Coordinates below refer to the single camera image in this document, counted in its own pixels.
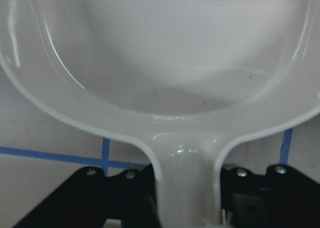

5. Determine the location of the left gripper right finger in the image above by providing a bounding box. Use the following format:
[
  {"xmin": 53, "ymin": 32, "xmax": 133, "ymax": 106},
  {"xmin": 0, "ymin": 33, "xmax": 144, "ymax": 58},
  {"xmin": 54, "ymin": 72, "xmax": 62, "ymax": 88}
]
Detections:
[{"xmin": 220, "ymin": 164, "xmax": 320, "ymax": 228}]

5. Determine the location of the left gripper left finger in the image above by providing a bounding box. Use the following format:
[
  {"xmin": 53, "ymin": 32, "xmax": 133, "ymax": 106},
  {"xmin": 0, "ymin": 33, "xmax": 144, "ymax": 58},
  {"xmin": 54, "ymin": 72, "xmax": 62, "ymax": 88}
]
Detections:
[{"xmin": 15, "ymin": 165, "xmax": 160, "ymax": 228}]

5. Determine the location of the beige plastic dustpan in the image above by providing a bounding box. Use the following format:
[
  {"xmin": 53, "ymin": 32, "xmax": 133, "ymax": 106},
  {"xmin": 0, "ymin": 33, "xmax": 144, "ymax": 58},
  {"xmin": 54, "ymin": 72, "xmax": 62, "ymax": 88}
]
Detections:
[{"xmin": 0, "ymin": 0, "xmax": 320, "ymax": 228}]

